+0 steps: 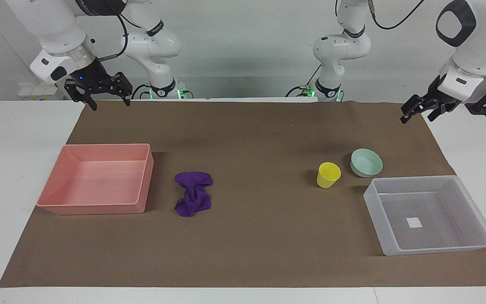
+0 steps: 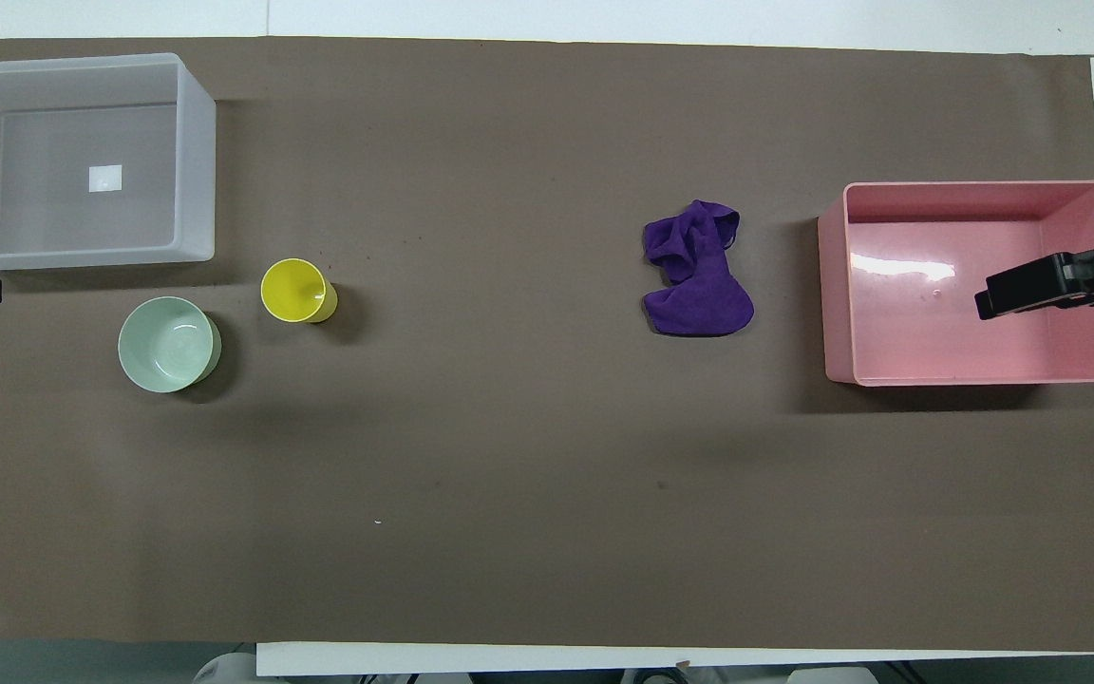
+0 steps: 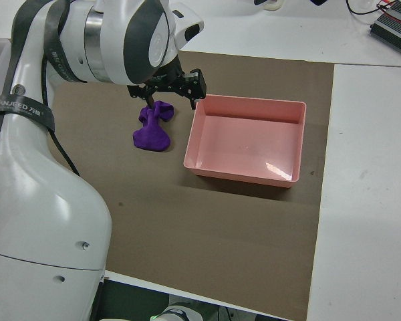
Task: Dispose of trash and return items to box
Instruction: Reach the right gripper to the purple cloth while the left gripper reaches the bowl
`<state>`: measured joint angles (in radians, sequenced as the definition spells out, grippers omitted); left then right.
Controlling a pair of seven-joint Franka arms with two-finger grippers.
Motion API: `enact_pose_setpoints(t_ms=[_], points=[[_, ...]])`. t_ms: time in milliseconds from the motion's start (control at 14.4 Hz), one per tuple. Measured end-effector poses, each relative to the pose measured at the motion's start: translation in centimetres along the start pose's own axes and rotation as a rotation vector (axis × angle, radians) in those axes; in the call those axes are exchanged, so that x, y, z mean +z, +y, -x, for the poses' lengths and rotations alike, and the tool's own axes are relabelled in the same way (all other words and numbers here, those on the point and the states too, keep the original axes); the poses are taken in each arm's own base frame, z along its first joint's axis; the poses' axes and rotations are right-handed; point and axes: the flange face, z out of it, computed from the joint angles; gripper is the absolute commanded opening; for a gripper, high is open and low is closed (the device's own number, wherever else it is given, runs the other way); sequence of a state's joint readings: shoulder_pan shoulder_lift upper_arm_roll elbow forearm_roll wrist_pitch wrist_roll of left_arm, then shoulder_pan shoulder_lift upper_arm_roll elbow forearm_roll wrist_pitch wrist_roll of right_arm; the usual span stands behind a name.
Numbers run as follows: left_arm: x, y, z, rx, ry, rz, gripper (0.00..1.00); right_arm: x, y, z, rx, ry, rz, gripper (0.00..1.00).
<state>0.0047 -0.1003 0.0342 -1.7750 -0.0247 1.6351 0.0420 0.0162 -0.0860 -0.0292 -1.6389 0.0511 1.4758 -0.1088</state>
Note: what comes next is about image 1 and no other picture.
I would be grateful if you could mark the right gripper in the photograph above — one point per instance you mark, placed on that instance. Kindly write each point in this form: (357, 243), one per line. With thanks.
(87, 76)

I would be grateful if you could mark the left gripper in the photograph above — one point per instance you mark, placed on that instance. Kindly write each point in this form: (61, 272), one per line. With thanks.
(439, 90)

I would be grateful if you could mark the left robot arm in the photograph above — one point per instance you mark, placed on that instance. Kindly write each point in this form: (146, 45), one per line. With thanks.
(479, 42)

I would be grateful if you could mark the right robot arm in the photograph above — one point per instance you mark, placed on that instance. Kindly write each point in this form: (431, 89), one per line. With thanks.
(57, 29)

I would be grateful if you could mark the white box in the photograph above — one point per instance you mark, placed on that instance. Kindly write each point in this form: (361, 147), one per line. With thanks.
(36, 90)

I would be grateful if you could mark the pink plastic box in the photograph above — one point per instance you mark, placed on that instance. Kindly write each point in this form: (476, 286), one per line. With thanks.
(99, 179)

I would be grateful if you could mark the clear plastic box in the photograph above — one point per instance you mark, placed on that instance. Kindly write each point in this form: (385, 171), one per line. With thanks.
(428, 215)

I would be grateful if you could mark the pale green bowl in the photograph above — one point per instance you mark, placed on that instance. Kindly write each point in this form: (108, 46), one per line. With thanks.
(366, 162)

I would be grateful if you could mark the white square label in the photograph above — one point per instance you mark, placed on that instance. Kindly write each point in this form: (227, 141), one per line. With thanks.
(414, 222)

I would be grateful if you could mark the yellow plastic cup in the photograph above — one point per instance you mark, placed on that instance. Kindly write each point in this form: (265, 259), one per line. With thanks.
(328, 174)

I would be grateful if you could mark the purple crumpled cloth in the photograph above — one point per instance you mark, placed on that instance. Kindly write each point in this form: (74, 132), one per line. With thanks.
(193, 194)

